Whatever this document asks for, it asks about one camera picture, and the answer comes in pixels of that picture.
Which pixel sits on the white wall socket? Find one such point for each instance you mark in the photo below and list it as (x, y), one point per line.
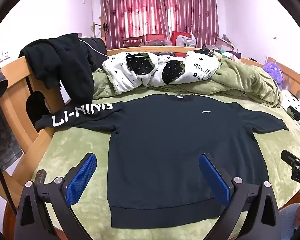
(3, 55)

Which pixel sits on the wooden coat rack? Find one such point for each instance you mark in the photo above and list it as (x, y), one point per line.
(100, 27)

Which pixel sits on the green plush bed sheet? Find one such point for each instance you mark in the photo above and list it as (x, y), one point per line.
(265, 140)

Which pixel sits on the grey camouflage garment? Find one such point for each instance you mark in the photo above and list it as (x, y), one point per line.
(1, 135)

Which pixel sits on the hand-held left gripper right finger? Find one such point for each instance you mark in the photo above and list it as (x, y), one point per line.
(213, 177)

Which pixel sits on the white flower print pillow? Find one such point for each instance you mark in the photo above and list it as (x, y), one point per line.
(298, 110)

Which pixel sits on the red striped curtain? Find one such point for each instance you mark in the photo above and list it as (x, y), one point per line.
(160, 7)

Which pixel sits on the black remote control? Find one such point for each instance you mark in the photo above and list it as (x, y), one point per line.
(40, 177)

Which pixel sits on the green plush quilt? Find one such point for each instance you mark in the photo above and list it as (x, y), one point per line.
(240, 80)

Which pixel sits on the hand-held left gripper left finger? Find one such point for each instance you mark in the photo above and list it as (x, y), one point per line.
(81, 177)

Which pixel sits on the patchwork cloth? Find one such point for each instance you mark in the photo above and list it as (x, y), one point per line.
(228, 55)

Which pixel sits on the black jacket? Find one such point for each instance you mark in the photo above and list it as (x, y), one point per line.
(65, 62)

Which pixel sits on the dark navy sweatshirt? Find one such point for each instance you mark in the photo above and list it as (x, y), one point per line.
(160, 142)

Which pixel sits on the white strawberry print quilt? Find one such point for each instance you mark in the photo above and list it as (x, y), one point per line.
(150, 70)

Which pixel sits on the wooden chair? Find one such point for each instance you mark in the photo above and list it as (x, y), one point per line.
(132, 40)

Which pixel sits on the white plastic bag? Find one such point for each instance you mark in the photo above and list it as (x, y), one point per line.
(186, 40)

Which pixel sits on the light blue fluffy cloth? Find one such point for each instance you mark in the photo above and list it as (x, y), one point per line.
(290, 222)

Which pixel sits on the wooden bed frame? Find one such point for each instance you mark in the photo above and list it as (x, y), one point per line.
(12, 85)

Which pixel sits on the red box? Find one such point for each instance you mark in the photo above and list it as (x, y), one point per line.
(176, 36)

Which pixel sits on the purple plush toy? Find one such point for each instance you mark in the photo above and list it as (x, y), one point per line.
(273, 71)

